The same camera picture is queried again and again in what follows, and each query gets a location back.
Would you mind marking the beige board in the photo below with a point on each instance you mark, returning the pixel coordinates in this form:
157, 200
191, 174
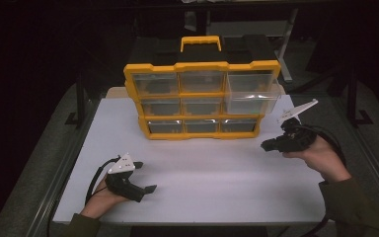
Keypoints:
116, 92

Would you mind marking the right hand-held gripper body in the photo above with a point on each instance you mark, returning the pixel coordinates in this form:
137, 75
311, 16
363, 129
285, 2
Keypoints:
297, 136

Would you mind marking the yellow and black drawer organizer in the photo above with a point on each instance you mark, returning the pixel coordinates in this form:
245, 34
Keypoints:
200, 66

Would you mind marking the clear plastic organizer drawer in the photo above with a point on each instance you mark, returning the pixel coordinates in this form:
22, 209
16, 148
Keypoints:
250, 98

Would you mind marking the black metal stand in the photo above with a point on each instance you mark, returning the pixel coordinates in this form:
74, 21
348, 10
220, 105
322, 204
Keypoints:
352, 98
80, 102

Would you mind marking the person's right hand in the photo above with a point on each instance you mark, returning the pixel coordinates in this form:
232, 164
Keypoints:
325, 158

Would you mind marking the person's left hand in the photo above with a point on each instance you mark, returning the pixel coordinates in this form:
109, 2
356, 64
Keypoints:
100, 202

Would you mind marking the set of clear plastic drawers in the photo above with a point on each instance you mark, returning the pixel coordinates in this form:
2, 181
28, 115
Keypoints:
164, 107

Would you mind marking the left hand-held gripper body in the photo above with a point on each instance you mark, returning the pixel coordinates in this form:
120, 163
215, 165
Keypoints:
123, 185

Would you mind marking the white desk leg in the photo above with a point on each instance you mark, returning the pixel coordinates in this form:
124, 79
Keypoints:
286, 49

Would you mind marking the aluminium rail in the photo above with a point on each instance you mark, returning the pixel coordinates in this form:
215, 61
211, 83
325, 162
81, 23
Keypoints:
59, 184
371, 158

